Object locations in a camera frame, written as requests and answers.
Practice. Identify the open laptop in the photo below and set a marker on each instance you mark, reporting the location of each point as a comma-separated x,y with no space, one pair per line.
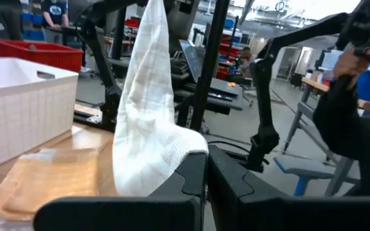
191,59

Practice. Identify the grey blue stool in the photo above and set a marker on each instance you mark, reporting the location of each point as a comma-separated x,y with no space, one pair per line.
307,170

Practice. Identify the red black tool bag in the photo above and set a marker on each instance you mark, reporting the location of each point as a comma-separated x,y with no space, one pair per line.
40,53

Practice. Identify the white perforated plastic basket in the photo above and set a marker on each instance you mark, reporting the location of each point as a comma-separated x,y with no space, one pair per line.
21,109

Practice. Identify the wooden table with grey legs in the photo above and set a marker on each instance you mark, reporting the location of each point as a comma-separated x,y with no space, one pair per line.
313,106

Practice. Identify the black aluminium table frame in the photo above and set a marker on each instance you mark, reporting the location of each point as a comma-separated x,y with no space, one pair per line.
88,117

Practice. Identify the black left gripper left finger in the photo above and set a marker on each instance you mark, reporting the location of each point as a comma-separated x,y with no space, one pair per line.
188,179

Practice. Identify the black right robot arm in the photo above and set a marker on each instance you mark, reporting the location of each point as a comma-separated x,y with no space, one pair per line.
108,80

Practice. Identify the person's hand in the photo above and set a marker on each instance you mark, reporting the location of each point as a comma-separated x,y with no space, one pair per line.
348,62

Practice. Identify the person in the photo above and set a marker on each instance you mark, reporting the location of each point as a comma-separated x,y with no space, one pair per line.
55,17
358,134
245,61
3,17

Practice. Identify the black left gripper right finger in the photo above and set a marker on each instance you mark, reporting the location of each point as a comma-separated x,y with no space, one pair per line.
233,183

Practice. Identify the black vertical pole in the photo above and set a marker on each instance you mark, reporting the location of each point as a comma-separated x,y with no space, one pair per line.
209,64

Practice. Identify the yellow checked towel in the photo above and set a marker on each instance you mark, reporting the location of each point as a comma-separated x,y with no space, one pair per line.
50,179

